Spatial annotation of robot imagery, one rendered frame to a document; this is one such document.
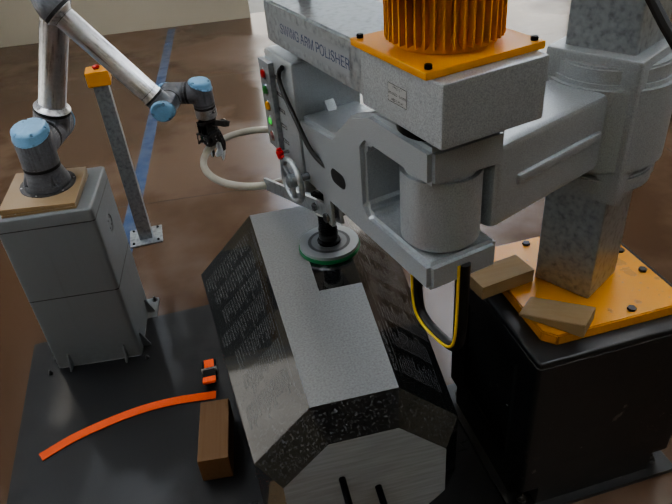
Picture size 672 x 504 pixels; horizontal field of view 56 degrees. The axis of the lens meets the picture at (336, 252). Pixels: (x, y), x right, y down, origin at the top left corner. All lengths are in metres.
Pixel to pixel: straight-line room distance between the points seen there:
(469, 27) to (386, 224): 0.57
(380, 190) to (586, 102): 0.55
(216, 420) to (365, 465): 1.01
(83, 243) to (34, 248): 0.20
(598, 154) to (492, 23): 0.67
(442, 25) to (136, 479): 2.11
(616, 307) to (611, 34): 0.84
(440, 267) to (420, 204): 0.16
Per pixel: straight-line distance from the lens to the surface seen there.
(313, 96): 1.90
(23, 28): 9.11
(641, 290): 2.26
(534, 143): 1.57
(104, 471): 2.85
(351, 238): 2.27
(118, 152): 3.86
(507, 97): 1.28
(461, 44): 1.26
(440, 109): 1.19
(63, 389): 3.26
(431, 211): 1.43
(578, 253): 2.10
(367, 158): 1.59
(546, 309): 2.07
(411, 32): 1.27
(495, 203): 1.54
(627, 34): 1.79
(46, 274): 3.02
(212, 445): 2.61
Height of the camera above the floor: 2.12
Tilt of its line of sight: 35 degrees down
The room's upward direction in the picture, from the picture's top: 5 degrees counter-clockwise
